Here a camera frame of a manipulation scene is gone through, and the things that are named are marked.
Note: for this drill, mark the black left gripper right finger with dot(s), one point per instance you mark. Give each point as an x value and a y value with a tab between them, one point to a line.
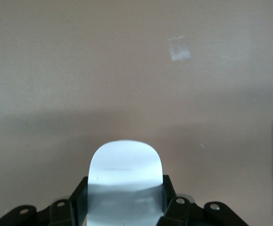
186	214

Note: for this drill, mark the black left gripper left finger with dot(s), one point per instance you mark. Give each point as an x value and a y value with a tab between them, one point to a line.
56	213

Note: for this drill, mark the white computer mouse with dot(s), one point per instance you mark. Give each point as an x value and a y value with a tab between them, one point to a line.
126	169

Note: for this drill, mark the clear tape patch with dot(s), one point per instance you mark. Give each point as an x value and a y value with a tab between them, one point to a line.
180	49

